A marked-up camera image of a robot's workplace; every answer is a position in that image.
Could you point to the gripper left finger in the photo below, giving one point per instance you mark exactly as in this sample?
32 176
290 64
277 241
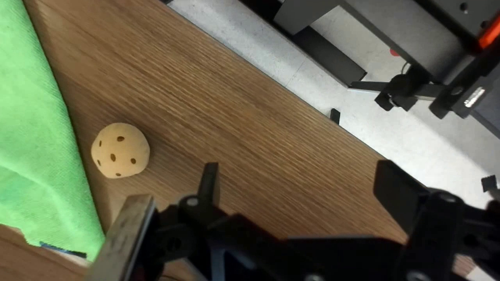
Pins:
203 230

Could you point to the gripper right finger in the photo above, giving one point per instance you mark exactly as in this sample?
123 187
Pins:
437 226

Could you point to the grey metal bar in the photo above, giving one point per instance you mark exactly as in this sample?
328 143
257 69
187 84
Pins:
123 238

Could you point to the beige ball with brown dots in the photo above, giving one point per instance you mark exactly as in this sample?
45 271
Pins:
120 150

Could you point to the green cloth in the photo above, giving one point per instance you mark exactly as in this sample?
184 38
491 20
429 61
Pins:
31 128

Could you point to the black stand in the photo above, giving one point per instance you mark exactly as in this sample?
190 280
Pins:
394 27

